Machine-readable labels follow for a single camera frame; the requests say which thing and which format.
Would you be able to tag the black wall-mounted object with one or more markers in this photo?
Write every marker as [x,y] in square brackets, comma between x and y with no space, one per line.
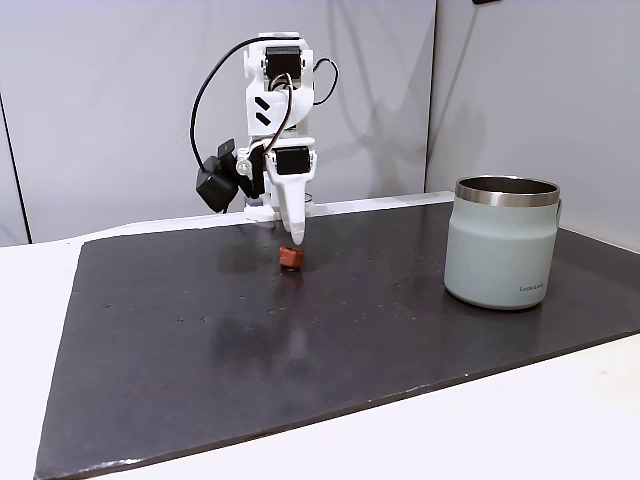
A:
[487,2]

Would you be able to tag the red-brown cube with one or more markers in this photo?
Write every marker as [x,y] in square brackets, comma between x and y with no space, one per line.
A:
[292,258]

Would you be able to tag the black webcam with clip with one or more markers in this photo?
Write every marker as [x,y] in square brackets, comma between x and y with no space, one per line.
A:
[215,187]

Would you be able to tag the pale green steel cup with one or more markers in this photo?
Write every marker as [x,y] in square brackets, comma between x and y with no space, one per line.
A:
[500,250]

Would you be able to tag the black table mat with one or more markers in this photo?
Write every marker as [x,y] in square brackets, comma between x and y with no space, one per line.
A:
[250,350]

